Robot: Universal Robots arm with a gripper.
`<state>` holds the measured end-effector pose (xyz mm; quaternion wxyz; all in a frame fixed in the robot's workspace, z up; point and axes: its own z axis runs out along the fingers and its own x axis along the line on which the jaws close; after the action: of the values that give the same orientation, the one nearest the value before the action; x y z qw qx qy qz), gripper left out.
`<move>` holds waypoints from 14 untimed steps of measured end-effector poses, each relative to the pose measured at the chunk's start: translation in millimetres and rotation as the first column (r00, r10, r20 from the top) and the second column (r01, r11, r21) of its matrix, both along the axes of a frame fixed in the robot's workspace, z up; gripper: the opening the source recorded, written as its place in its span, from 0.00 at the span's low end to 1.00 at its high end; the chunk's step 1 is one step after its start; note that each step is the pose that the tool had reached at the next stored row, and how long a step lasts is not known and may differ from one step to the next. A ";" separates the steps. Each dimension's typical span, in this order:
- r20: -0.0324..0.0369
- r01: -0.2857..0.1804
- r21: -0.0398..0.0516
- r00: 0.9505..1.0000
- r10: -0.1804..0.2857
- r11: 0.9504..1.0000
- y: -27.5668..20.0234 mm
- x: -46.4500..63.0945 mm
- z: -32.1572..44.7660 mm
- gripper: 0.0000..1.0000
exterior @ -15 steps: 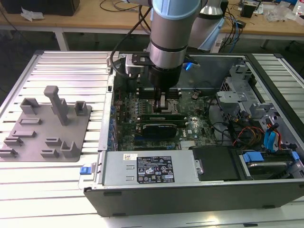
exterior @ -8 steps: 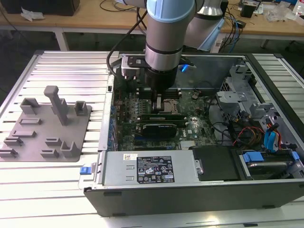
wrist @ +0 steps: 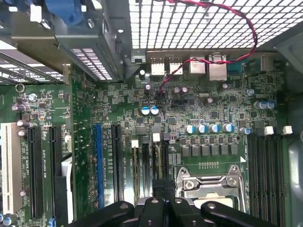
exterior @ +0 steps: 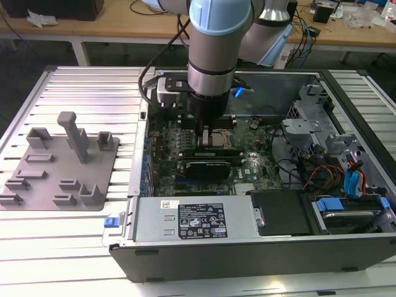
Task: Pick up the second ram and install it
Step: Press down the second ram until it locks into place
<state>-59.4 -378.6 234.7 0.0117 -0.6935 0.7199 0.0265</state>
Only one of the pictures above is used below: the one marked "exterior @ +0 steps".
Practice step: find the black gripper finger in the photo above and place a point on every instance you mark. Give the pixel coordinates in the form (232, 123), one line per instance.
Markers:
(204, 137)

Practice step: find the green RAM stick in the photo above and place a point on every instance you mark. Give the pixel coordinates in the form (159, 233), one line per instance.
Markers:
(222, 153)

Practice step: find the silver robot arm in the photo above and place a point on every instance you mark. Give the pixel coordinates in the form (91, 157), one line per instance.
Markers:
(210, 49)

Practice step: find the black RAM slot bank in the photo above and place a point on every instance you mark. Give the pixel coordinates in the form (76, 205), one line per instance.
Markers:
(230, 121)

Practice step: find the silver CPU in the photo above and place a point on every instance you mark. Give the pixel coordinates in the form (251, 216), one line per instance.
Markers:
(218, 139)

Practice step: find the CPU socket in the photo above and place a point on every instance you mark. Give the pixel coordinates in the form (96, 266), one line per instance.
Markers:
(228, 143)

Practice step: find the black graphics card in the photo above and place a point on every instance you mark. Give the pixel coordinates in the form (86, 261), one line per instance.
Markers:
(207, 170)

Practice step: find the coin battery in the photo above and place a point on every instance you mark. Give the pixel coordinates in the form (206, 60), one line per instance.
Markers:
(255, 124)

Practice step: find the green motherboard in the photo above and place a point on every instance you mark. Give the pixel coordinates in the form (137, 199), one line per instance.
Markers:
(256, 154)

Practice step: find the silver heatsink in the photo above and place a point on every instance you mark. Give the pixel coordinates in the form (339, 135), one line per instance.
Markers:
(246, 189)

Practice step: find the grey metal drive cage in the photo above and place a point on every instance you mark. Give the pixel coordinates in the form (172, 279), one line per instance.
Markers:
(301, 127)

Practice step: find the silver power supply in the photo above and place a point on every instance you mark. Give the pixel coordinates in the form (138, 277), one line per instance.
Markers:
(154, 219)

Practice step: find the black plastic shroud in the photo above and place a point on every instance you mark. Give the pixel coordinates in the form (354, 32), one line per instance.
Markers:
(278, 213)

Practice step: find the grey parts rack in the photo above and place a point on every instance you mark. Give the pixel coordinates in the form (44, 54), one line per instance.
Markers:
(102, 167)

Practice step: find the blue case latch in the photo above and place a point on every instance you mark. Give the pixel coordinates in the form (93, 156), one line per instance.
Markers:
(111, 222)

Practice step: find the small black adapter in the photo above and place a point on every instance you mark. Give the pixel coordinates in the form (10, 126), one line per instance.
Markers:
(315, 31)

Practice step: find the black PC case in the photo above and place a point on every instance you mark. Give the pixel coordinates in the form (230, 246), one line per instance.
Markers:
(247, 263)

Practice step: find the wooden desk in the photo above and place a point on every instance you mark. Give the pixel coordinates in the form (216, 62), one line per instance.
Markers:
(92, 28)

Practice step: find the small black box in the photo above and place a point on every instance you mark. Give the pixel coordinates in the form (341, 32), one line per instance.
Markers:
(323, 15)

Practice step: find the hard disk in blue carrier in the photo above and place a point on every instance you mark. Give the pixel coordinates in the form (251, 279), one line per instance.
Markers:
(346, 216)

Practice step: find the clear plastic bags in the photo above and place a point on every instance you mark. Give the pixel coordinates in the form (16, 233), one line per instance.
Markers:
(362, 19)

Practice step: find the large black box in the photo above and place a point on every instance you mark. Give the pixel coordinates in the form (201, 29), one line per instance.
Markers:
(46, 9)

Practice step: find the crumpled white paper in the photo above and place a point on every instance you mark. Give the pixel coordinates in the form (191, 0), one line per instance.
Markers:
(40, 19)

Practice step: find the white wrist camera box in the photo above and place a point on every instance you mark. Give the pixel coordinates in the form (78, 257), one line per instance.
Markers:
(168, 96)

